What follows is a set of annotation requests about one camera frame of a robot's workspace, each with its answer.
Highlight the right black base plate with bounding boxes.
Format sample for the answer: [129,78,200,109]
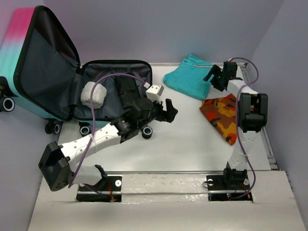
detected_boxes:
[203,175,253,202]

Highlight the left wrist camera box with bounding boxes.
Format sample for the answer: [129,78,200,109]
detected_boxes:
[146,84,164,103]

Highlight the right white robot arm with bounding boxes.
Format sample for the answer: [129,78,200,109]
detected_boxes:
[204,60,268,191]

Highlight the teal shorts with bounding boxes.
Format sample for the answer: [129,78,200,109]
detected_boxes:
[163,54,213,100]

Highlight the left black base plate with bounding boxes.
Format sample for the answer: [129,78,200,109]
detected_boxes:
[76,174,122,203]

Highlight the pink and teal suitcase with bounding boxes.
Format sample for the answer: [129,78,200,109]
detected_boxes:
[0,6,153,136]

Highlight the black pouch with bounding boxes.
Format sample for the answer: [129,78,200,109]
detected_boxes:
[114,76,141,111]

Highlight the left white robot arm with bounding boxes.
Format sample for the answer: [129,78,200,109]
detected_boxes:
[38,98,178,192]

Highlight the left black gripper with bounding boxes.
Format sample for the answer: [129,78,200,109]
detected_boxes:
[137,97,177,129]

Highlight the white cloth bundle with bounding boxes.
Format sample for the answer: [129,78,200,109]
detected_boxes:
[80,81,107,109]

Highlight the orange camouflage shorts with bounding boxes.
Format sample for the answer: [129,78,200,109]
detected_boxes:
[199,94,237,145]

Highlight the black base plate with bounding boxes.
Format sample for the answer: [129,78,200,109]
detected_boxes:
[203,175,253,202]
[76,174,122,203]

